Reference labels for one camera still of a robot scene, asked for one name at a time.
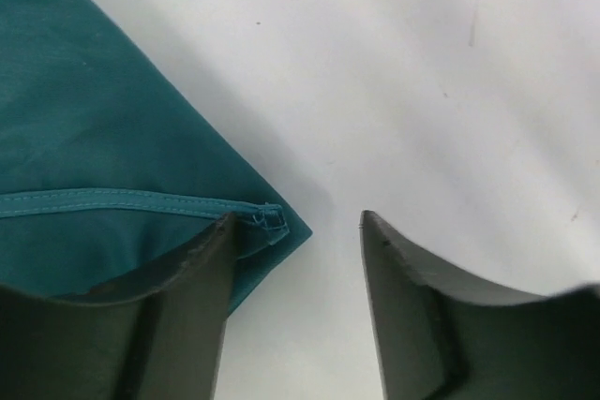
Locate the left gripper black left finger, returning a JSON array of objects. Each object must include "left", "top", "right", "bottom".
[{"left": 1, "top": 214, "right": 235, "bottom": 399}]

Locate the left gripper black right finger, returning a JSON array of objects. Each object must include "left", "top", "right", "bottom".
[{"left": 361, "top": 211, "right": 599, "bottom": 399}]

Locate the teal cloth napkin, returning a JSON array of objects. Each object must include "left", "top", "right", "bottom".
[{"left": 1, "top": 0, "right": 311, "bottom": 306}]

